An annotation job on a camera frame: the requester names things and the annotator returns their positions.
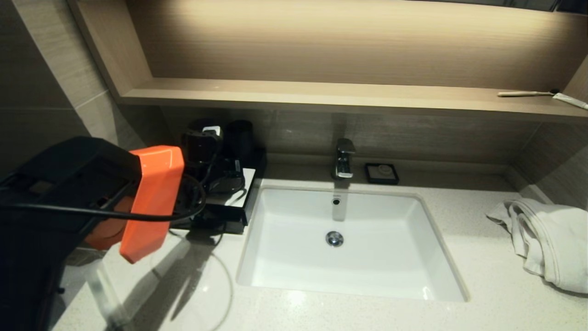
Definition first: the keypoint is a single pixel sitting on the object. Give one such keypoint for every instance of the white towel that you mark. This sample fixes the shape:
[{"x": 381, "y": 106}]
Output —
[{"x": 551, "y": 239}]

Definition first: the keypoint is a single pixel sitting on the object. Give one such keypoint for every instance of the dark grey cup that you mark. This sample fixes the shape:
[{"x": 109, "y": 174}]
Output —
[{"x": 240, "y": 138}]

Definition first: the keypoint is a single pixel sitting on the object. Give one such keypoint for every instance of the chrome faucet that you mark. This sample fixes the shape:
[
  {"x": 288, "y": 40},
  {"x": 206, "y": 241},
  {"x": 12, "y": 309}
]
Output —
[{"x": 343, "y": 161}]

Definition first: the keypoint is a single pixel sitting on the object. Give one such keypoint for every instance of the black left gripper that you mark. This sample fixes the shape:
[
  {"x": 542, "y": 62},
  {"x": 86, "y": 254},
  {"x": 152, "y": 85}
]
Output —
[{"x": 223, "y": 174}]

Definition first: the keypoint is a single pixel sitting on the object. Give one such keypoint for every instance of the white toothbrush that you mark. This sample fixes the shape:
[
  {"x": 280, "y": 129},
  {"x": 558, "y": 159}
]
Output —
[{"x": 519, "y": 94}]

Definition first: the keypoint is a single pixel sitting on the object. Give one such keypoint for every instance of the black soap dish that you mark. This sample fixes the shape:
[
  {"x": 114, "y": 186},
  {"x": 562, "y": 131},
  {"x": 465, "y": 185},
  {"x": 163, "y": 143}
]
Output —
[{"x": 370, "y": 177}]

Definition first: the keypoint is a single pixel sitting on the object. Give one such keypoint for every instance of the long clear toothbrush packet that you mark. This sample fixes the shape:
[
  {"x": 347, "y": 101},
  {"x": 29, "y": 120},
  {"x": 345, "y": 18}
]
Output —
[{"x": 108, "y": 299}]

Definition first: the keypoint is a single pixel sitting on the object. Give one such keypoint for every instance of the chrome drain plug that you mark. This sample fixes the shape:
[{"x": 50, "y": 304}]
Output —
[{"x": 334, "y": 239}]

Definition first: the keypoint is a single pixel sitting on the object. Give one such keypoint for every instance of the white toothpaste tube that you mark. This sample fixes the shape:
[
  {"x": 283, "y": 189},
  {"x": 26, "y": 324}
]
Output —
[{"x": 569, "y": 101}]

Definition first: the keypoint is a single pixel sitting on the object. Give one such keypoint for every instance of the white sink basin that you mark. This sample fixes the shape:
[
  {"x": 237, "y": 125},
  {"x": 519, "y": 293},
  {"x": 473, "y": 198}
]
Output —
[{"x": 390, "y": 248}]

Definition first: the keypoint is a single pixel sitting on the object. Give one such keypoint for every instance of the round white soap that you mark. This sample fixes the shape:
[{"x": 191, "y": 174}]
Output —
[{"x": 383, "y": 172}]

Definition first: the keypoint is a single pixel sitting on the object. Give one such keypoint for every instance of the wooden shelf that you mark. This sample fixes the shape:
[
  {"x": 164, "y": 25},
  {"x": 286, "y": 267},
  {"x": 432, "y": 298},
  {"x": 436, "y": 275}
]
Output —
[{"x": 321, "y": 95}]

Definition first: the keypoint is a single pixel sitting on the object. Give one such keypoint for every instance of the black lacquer storage box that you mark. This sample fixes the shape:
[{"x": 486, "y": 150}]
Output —
[{"x": 257, "y": 161}]

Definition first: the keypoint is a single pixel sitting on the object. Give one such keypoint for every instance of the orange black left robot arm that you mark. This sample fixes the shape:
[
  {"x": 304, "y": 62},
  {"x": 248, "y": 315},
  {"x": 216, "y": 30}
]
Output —
[{"x": 156, "y": 193}]

